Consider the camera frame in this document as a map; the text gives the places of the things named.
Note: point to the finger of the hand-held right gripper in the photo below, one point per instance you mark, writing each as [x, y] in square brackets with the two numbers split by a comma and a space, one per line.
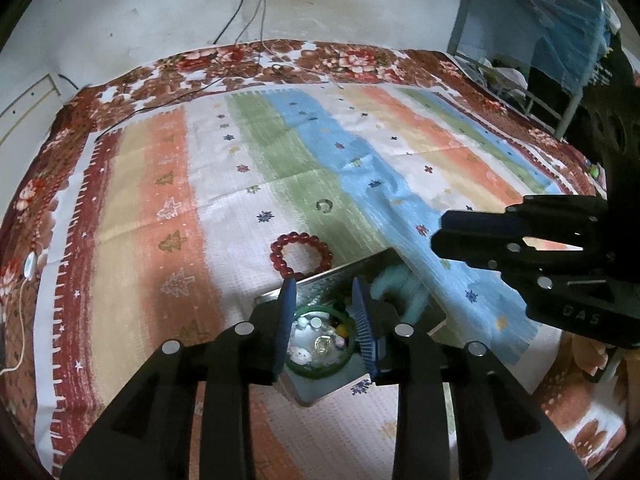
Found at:
[500, 222]
[480, 255]

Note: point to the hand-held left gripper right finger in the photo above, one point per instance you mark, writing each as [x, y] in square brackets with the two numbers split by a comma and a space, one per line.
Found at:
[364, 322]

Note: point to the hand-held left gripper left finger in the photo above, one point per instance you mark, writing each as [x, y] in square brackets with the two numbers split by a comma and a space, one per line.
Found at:
[286, 310]

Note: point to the small white charm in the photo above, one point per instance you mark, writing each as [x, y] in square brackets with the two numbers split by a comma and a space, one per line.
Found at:
[316, 321]

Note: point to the small gold earrings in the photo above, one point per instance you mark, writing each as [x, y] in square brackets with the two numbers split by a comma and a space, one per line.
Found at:
[324, 344]

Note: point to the green jade bangle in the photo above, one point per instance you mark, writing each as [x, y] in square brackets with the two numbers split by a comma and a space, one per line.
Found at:
[320, 371]

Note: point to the rectangular metal tin box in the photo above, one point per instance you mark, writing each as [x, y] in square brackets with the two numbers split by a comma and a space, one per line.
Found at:
[330, 385]

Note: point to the striped colourful mat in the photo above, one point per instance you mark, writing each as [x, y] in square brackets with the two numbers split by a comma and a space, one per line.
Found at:
[240, 180]

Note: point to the blue hanging cloth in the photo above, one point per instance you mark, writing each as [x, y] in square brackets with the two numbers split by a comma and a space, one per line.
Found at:
[570, 35]

